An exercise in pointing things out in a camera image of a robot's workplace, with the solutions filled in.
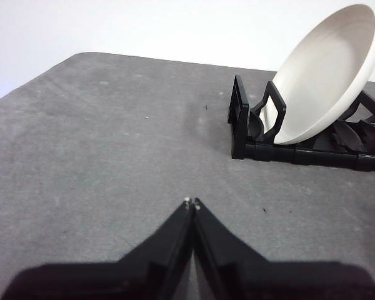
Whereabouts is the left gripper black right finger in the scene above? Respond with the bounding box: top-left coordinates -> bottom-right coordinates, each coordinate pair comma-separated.
193,196 -> 375,300

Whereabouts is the cream plate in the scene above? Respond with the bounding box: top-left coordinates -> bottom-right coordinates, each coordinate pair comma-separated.
259,3 -> 375,146

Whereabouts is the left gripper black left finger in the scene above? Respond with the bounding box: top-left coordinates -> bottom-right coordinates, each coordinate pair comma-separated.
0,196 -> 194,300

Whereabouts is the black plate rack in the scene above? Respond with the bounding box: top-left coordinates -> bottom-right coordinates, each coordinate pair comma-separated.
227,74 -> 375,173

